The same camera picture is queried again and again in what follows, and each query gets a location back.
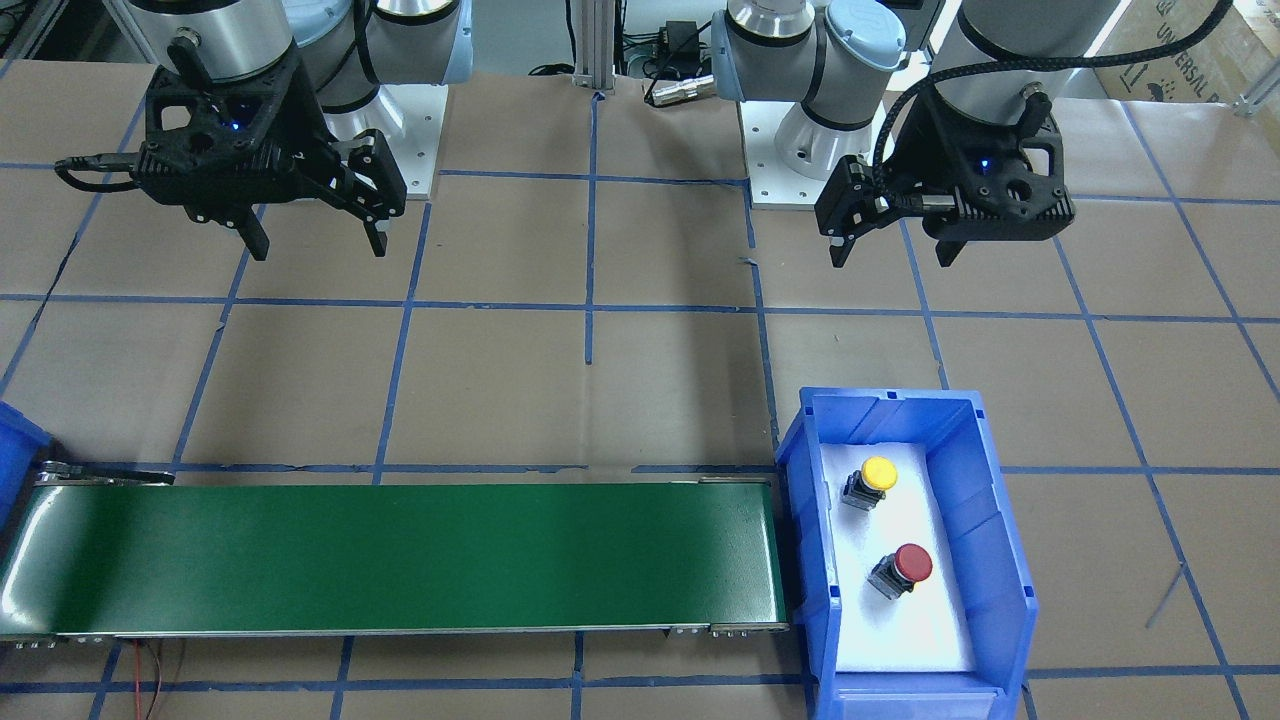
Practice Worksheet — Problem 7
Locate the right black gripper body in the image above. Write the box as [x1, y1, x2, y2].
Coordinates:
[131, 45, 337, 222]

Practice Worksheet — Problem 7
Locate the green conveyor belt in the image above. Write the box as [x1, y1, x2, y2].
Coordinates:
[3, 482, 788, 641]

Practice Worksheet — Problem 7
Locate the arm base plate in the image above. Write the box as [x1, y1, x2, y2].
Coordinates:
[739, 101, 886, 210]
[326, 85, 451, 200]

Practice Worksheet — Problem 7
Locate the white foam pad source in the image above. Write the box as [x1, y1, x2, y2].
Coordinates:
[820, 443, 975, 673]

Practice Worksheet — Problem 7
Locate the blue source bin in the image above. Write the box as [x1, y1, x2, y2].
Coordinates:
[777, 388, 1038, 719]

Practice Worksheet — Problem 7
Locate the red push button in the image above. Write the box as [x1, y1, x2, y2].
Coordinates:
[867, 543, 934, 600]

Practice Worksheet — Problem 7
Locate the yellow push button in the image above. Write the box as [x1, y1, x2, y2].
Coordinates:
[840, 455, 899, 512]

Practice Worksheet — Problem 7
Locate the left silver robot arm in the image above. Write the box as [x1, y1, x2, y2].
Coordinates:
[708, 1, 1114, 266]

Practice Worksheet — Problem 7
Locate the cardboard box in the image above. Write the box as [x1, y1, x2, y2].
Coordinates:
[1094, 0, 1280, 106]

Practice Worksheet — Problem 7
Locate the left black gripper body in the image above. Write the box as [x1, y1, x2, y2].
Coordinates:
[882, 88, 1076, 243]

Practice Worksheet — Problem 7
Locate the black braided cable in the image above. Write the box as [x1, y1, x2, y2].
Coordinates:
[872, 0, 1236, 201]

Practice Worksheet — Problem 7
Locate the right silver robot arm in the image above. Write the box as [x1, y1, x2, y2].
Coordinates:
[93, 1, 474, 260]

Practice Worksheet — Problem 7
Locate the blue destination bin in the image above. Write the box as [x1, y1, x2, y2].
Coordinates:
[1, 402, 52, 528]

